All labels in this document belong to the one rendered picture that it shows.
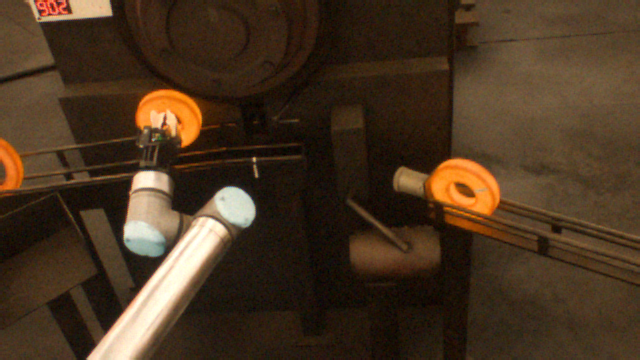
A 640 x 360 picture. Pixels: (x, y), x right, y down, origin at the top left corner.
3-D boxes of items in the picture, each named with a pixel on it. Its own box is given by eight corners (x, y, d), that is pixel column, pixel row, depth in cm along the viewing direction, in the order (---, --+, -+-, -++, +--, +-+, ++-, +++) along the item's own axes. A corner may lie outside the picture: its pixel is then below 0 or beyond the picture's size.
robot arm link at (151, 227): (158, 263, 157) (114, 251, 152) (165, 213, 163) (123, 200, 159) (176, 246, 150) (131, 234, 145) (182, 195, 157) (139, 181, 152)
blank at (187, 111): (128, 94, 171) (125, 102, 169) (190, 84, 169) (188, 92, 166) (151, 145, 181) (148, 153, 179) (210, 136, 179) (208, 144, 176)
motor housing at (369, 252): (361, 343, 218) (349, 218, 183) (435, 341, 216) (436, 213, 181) (362, 381, 208) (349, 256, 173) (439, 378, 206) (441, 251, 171)
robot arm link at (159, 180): (177, 206, 161) (135, 208, 162) (179, 188, 163) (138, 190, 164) (165, 185, 153) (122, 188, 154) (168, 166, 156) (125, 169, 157)
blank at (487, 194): (458, 217, 170) (452, 226, 168) (424, 165, 166) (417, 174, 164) (513, 206, 158) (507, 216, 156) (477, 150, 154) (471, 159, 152)
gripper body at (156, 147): (170, 121, 162) (164, 166, 155) (180, 143, 169) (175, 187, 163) (137, 123, 163) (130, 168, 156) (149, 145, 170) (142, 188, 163)
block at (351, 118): (338, 175, 192) (330, 102, 176) (368, 174, 191) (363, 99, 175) (338, 203, 184) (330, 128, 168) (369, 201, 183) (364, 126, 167)
